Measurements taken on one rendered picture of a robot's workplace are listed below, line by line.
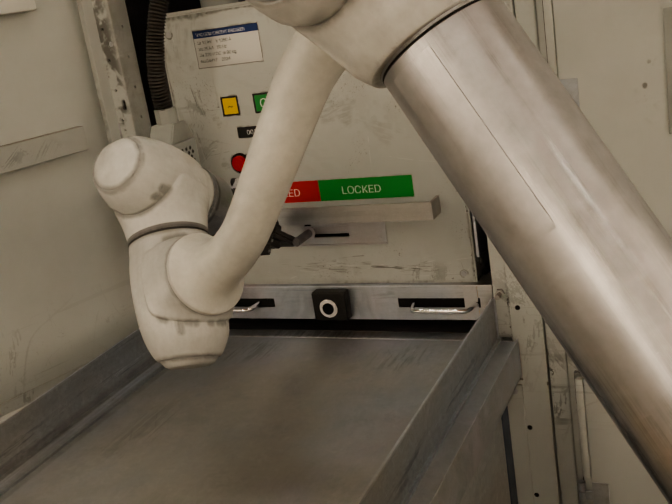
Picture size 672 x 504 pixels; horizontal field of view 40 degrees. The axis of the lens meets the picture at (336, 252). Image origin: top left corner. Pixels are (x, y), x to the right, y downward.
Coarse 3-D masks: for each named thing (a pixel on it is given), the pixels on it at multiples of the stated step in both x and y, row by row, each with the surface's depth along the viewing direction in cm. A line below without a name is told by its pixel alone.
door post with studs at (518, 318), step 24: (504, 0) 123; (504, 264) 135; (504, 288) 137; (504, 312) 138; (528, 312) 136; (504, 336) 139; (528, 336) 137; (528, 360) 139; (528, 384) 140; (528, 408) 141; (528, 432) 143; (552, 456) 142; (552, 480) 144
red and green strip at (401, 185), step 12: (324, 180) 147; (336, 180) 146; (348, 180) 146; (360, 180) 145; (372, 180) 144; (384, 180) 143; (396, 180) 142; (408, 180) 142; (300, 192) 150; (312, 192) 149; (324, 192) 148; (336, 192) 147; (348, 192) 146; (360, 192) 145; (372, 192) 145; (384, 192) 144; (396, 192) 143; (408, 192) 142
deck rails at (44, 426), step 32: (480, 320) 131; (128, 352) 146; (480, 352) 131; (64, 384) 132; (96, 384) 139; (128, 384) 144; (448, 384) 117; (32, 416) 126; (64, 416) 132; (96, 416) 135; (416, 416) 106; (448, 416) 116; (0, 448) 121; (32, 448) 126; (416, 448) 105; (0, 480) 120; (384, 480) 96; (416, 480) 104
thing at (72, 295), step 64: (0, 0) 137; (64, 0) 148; (0, 64) 141; (64, 64) 149; (0, 128) 141; (64, 128) 150; (0, 192) 142; (64, 192) 151; (0, 256) 143; (64, 256) 151; (128, 256) 161; (0, 320) 144; (64, 320) 152; (128, 320) 162; (0, 384) 145
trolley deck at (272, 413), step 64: (192, 384) 141; (256, 384) 138; (320, 384) 134; (384, 384) 131; (512, 384) 134; (64, 448) 127; (128, 448) 124; (192, 448) 121; (256, 448) 118; (320, 448) 116; (384, 448) 113; (448, 448) 111
